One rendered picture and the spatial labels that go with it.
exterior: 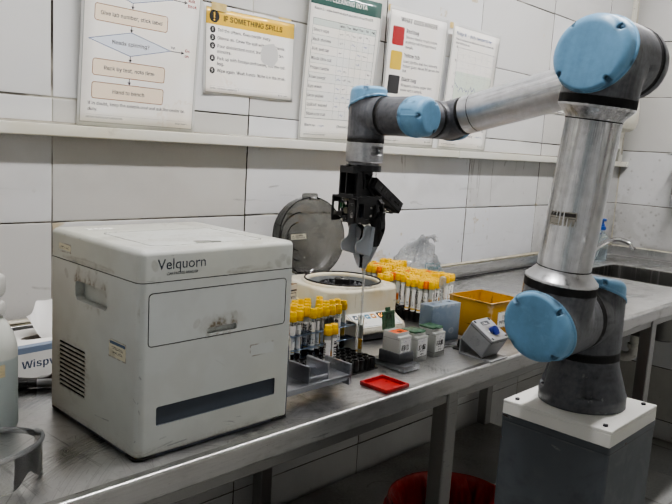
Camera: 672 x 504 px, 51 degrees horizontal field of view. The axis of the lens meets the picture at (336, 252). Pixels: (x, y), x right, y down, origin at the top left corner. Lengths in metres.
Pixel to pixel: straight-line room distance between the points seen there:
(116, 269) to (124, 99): 0.71
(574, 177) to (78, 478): 0.83
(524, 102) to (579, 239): 0.31
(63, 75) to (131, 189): 0.29
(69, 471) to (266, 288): 0.38
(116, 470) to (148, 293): 0.25
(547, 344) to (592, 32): 0.47
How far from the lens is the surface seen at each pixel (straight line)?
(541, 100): 1.33
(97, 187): 1.66
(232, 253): 1.07
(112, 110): 1.67
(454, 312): 1.73
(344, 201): 1.43
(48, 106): 1.61
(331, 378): 1.30
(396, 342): 1.49
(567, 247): 1.15
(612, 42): 1.11
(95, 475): 1.04
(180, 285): 1.02
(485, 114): 1.39
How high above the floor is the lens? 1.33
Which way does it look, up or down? 8 degrees down
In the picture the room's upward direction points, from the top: 3 degrees clockwise
